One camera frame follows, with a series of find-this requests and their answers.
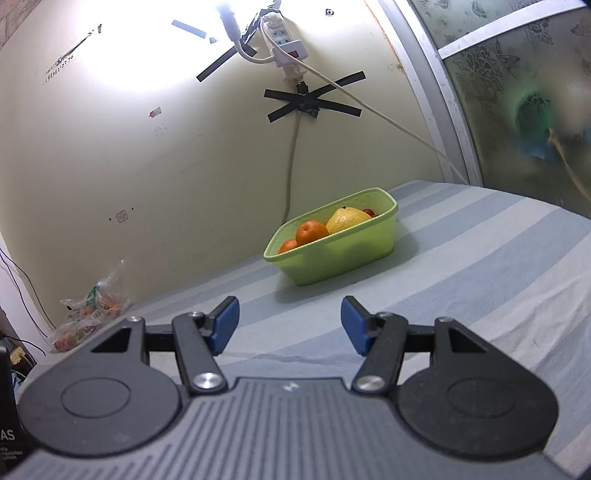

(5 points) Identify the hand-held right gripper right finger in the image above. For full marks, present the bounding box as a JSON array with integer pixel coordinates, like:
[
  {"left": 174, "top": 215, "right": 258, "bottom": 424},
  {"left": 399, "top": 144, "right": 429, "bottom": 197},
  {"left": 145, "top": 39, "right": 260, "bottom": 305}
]
[{"left": 340, "top": 296, "right": 491, "bottom": 396}]

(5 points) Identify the grey cable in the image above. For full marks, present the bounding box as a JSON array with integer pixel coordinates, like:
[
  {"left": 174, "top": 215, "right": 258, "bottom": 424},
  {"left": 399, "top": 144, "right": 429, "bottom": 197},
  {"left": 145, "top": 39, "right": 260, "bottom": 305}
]
[{"left": 281, "top": 113, "right": 303, "bottom": 224}]

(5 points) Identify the blurry green object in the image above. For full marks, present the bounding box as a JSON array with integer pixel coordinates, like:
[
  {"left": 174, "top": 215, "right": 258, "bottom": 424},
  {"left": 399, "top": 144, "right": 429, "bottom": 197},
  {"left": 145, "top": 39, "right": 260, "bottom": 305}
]
[{"left": 514, "top": 90, "right": 558, "bottom": 161}]

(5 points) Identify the yellow lemon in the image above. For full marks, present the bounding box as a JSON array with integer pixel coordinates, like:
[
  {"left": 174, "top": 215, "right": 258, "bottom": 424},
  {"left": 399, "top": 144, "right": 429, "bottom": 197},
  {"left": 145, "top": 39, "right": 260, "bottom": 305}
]
[{"left": 325, "top": 207, "right": 373, "bottom": 234}]

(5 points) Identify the green plastic basket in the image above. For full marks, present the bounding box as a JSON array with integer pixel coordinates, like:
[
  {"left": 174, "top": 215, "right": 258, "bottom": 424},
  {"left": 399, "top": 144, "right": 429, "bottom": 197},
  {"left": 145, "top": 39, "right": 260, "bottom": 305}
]
[{"left": 263, "top": 187, "right": 399, "bottom": 287}]

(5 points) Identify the black cable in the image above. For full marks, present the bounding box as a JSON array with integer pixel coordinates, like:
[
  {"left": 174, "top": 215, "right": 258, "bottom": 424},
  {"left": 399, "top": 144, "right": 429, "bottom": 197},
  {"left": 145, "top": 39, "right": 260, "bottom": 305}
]
[{"left": 0, "top": 247, "right": 54, "bottom": 356}]

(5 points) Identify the striped bed sheet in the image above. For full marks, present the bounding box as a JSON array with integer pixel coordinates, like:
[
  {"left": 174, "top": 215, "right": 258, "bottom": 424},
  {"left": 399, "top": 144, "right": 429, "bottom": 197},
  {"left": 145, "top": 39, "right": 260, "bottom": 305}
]
[{"left": 28, "top": 179, "right": 591, "bottom": 480}]

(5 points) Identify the white power strip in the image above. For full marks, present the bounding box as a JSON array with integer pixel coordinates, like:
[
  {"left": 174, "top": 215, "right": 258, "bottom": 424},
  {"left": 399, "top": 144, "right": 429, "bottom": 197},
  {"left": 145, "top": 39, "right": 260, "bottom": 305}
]
[{"left": 261, "top": 13, "right": 309, "bottom": 70}]

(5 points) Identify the black tape strip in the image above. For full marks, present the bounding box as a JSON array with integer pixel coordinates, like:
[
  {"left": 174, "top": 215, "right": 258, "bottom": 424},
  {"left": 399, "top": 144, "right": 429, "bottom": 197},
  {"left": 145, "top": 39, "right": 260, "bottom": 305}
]
[{"left": 196, "top": 42, "right": 258, "bottom": 83}]

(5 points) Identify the clear plastic bag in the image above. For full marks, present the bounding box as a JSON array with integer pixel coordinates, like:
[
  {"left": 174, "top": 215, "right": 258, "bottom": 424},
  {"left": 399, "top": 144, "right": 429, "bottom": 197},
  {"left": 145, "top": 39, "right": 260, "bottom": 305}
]
[{"left": 48, "top": 259, "right": 133, "bottom": 354}]

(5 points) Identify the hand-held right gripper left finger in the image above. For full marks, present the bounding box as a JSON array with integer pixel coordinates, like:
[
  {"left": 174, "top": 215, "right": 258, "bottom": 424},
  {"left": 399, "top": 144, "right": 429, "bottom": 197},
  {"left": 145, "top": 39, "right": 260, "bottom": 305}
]
[{"left": 90, "top": 296, "right": 241, "bottom": 396}]

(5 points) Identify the aluminium window frame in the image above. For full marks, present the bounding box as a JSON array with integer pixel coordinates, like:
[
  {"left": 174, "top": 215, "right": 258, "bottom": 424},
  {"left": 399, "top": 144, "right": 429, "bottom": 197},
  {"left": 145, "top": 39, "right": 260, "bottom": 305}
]
[{"left": 365, "top": 0, "right": 591, "bottom": 188}]

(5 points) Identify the white lamp cable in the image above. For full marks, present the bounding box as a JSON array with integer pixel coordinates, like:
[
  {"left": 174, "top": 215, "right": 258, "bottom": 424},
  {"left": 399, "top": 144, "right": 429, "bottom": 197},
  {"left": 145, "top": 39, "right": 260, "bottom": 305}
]
[{"left": 217, "top": 2, "right": 276, "bottom": 64}]

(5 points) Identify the white tape strip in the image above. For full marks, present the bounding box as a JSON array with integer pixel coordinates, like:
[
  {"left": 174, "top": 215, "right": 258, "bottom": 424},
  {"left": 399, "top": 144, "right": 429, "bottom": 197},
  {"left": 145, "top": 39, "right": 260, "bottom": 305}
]
[{"left": 171, "top": 19, "right": 207, "bottom": 39}]

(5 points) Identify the black tape cross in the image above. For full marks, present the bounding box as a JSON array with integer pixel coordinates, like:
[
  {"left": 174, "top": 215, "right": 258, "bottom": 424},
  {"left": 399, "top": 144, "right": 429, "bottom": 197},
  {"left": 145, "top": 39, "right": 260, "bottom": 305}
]
[{"left": 263, "top": 71, "right": 367, "bottom": 123}]

